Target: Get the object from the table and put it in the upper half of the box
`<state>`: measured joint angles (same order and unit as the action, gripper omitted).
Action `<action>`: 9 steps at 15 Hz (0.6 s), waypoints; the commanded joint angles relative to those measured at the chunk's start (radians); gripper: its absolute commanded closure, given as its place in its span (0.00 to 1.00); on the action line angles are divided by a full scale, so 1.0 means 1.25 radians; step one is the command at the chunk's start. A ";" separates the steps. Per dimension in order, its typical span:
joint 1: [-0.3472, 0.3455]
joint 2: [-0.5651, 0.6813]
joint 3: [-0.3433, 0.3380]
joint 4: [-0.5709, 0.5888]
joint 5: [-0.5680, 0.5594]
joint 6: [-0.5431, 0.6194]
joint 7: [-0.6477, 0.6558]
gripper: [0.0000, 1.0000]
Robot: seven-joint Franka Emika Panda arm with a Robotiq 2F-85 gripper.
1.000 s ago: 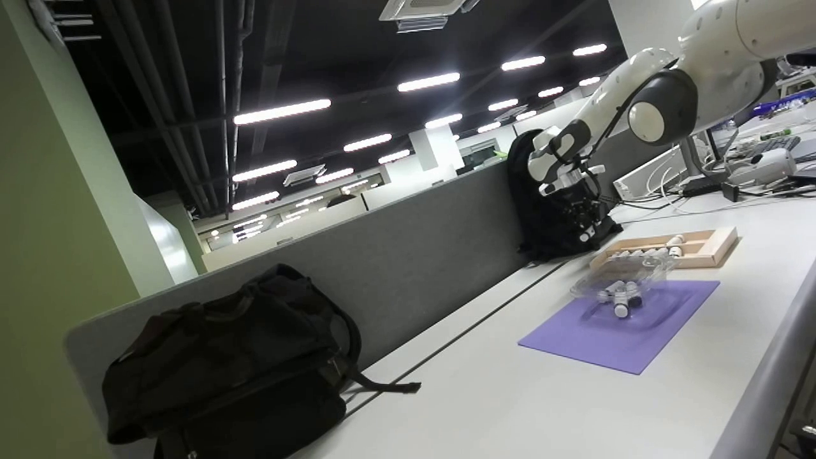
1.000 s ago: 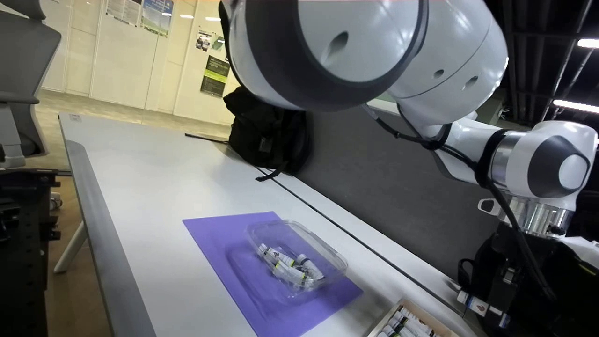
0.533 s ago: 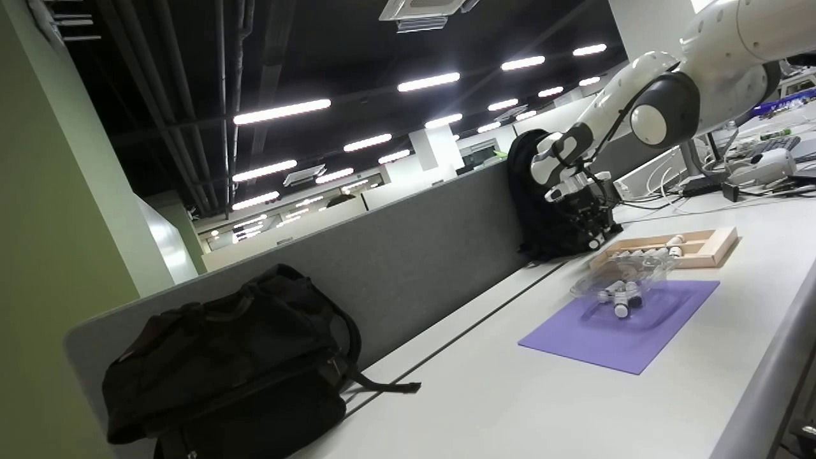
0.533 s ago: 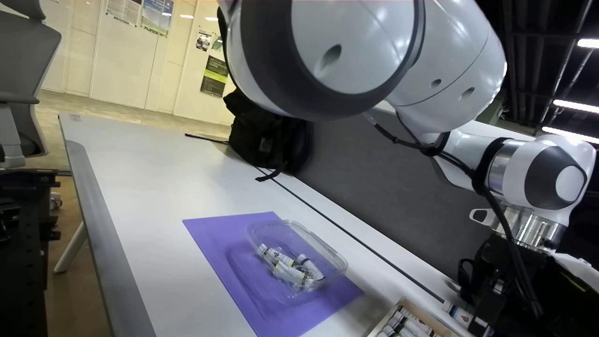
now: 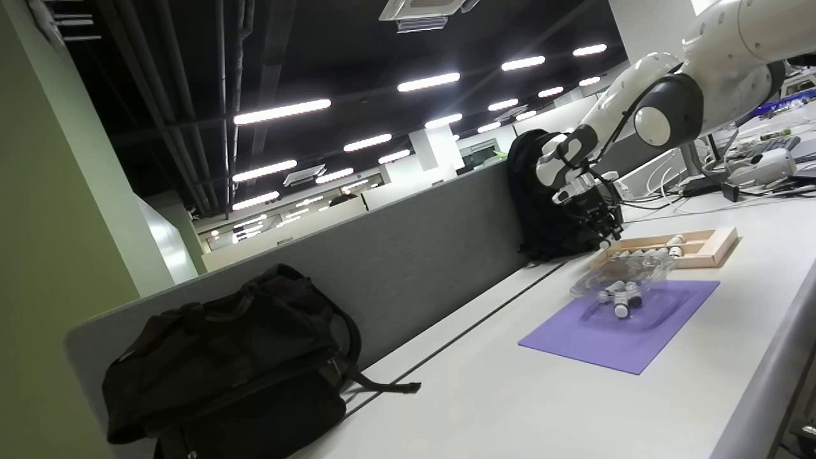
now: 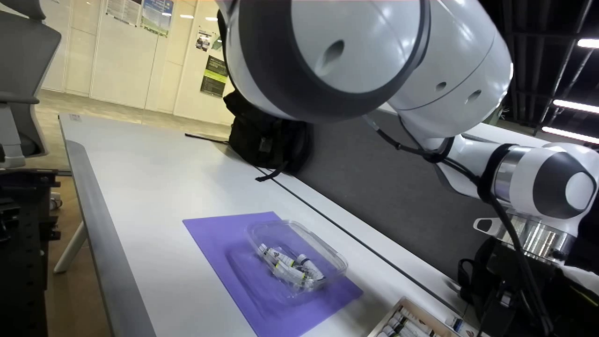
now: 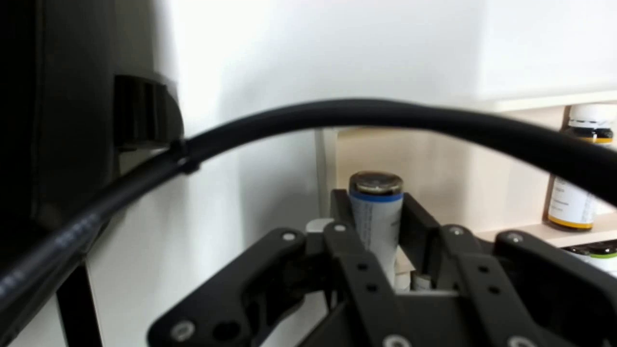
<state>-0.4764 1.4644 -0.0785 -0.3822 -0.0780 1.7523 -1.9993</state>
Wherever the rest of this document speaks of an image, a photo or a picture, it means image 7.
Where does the white paint tube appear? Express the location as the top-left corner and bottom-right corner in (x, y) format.
(543, 171), (601, 233)
(564, 239), (617, 279)
(346, 169), (404, 291)
(564, 102), (617, 148)

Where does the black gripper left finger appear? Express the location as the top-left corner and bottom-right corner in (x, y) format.
(146, 188), (400, 347)

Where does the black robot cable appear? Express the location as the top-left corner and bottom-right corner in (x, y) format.
(0, 96), (617, 325)

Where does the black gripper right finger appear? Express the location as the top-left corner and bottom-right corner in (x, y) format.
(400, 190), (617, 347)

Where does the wooden paint tube box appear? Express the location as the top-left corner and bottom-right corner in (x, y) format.
(315, 88), (617, 248)

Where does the large black backpack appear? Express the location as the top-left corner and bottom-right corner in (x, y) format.
(0, 0), (186, 347)

